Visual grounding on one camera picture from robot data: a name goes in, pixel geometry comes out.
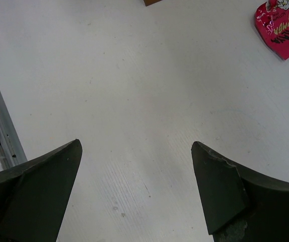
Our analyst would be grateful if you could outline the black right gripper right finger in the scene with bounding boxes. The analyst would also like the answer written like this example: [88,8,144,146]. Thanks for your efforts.
[191,142,289,241]

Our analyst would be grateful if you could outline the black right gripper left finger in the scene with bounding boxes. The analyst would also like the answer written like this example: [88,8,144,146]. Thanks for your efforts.
[0,139,82,241]

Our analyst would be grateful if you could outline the brown paper bag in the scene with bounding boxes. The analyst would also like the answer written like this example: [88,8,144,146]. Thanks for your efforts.
[143,0,161,7]

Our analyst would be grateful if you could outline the red snack packet centre back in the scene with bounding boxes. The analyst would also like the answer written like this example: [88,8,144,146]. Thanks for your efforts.
[254,1,289,60]

